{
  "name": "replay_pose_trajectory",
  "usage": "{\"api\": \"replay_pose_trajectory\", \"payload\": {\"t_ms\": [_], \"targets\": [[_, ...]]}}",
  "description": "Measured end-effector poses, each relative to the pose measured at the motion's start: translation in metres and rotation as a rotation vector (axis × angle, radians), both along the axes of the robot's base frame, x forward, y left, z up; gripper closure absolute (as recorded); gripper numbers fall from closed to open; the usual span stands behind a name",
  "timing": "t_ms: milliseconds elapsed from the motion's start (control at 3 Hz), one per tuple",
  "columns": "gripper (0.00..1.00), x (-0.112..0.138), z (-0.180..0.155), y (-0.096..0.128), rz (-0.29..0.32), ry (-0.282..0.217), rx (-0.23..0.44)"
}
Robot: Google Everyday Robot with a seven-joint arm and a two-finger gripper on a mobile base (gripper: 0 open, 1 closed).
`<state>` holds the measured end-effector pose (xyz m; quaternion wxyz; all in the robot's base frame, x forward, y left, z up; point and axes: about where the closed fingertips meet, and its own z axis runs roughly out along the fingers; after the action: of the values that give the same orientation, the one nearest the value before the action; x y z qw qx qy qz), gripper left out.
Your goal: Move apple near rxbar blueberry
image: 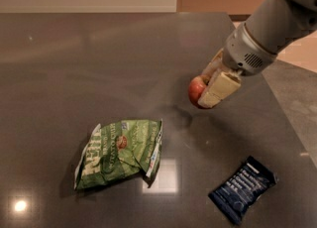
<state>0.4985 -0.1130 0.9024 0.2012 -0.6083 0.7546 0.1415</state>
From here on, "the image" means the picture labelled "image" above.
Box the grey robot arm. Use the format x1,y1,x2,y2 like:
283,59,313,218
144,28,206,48
197,0,317,109

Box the dark blue rxbar wrapper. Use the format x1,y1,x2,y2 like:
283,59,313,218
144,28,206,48
208,156,277,225

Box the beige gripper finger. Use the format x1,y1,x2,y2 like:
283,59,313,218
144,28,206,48
198,71,242,109
202,50,223,77

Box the red apple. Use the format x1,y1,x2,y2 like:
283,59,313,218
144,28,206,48
187,75,209,109

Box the green chip bag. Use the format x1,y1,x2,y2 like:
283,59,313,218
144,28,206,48
74,119,162,190

